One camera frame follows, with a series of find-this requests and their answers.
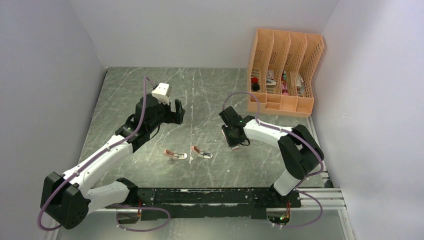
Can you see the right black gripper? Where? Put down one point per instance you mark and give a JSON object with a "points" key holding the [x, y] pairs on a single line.
{"points": [[231, 142]]}

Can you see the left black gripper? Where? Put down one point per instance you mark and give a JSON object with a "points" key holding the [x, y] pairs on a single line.
{"points": [[173, 117]]}

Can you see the red white staple box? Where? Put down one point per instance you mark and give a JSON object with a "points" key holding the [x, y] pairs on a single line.
{"points": [[231, 147]]}

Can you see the pink stapler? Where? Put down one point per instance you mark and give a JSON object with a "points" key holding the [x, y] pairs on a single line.
{"points": [[201, 153], [175, 155]]}

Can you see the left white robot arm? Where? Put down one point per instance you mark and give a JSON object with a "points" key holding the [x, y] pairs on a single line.
{"points": [[69, 197]]}

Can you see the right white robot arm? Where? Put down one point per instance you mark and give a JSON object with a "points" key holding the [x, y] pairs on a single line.
{"points": [[300, 152]]}

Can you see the red black item in organizer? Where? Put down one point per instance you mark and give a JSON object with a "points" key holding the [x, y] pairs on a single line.
{"points": [[255, 85]]}

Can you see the pink items in organizer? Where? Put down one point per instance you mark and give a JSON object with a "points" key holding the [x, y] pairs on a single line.
{"points": [[271, 84]]}

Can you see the orange file organizer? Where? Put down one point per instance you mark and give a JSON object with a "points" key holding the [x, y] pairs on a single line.
{"points": [[280, 71]]}

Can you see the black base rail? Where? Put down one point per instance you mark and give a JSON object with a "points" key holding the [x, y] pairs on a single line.
{"points": [[185, 203]]}

